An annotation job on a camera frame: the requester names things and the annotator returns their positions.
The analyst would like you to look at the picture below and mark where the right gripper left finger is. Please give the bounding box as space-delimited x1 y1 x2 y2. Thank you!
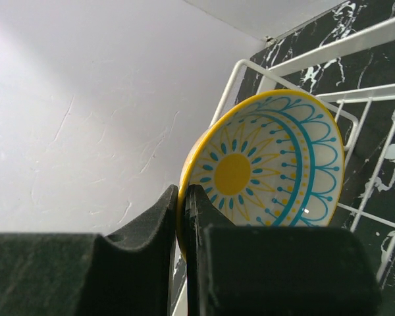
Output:
0 185 178 315

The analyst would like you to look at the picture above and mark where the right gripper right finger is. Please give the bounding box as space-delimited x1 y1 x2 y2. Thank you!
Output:
184 185 382 315

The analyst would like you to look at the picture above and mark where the yellow dotted sun bowl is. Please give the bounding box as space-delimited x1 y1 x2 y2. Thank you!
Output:
176 89 345 253

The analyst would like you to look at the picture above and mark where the white wire dish rack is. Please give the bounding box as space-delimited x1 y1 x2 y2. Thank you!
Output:
209 1 395 315

